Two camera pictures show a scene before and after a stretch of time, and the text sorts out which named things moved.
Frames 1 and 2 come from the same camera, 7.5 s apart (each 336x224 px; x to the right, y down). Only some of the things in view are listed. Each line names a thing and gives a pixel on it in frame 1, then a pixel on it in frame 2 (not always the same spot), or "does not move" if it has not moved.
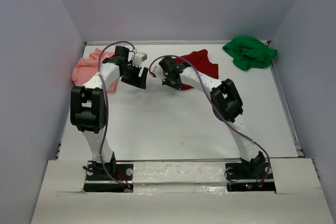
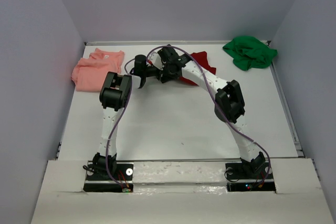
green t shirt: [249, 53] does not move
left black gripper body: [131, 75] -> [150, 71]
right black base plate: [245, 178] does not move
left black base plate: [108, 178] does not move
